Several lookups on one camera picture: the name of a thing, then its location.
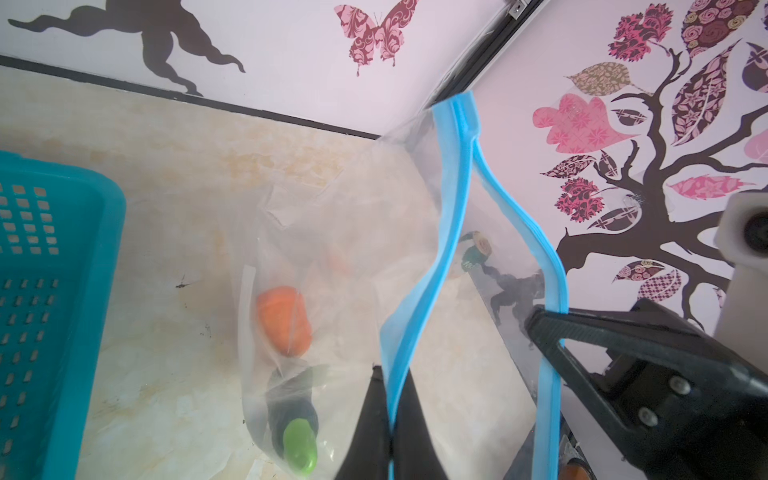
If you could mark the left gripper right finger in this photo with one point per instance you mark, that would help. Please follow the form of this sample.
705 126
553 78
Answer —
413 454

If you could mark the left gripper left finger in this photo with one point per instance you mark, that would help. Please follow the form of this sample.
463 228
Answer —
368 457

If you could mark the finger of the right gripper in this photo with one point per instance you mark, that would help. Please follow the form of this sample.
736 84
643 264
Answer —
675 402

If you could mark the dark eggplant green stem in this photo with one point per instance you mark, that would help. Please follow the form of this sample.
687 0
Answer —
293 419

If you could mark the orange pumpkin toy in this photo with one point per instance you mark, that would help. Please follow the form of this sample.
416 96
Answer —
281 314

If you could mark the clear zip bag blue zipper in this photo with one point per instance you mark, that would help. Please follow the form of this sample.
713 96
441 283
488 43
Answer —
376 255

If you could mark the teal plastic basket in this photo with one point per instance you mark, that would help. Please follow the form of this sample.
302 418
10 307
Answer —
61 229

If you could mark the brown bottle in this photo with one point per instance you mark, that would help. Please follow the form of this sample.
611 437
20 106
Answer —
576 469

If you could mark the green drink can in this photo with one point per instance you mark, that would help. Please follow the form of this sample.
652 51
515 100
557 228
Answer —
477 253

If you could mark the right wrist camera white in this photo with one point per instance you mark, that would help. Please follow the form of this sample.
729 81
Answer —
741 238

